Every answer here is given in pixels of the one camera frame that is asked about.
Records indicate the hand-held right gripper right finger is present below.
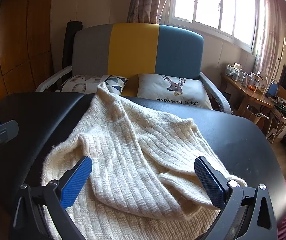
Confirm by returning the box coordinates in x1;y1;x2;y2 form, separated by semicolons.
194;156;278;240

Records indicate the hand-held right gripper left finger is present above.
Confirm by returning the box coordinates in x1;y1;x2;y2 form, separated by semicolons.
9;156;93;240

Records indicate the cream knit sweater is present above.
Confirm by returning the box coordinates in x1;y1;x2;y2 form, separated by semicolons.
41;81;248;240

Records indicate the wooden wardrobe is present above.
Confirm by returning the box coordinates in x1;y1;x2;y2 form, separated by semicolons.
0;0;56;115

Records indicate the wooden desk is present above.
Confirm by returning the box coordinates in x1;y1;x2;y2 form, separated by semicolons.
220;73;275;130

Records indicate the white animal print pillow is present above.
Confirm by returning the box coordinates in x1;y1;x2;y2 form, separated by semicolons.
58;74;108;93

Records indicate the deer print pillow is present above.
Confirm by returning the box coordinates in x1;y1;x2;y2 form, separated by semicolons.
136;73;213;110

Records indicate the row of glass jars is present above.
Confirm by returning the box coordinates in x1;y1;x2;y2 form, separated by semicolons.
225;62;268;90

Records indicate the blue chair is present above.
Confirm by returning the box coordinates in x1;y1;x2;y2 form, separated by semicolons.
265;79;286;140

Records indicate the grey yellow blue sofa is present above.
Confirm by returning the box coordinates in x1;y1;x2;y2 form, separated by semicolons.
35;23;232;113

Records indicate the pink patterned curtain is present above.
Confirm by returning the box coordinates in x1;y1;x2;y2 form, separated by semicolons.
254;0;286;75
126;0;177;25

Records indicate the barred window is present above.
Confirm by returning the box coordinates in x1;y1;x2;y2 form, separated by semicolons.
169;0;261;54

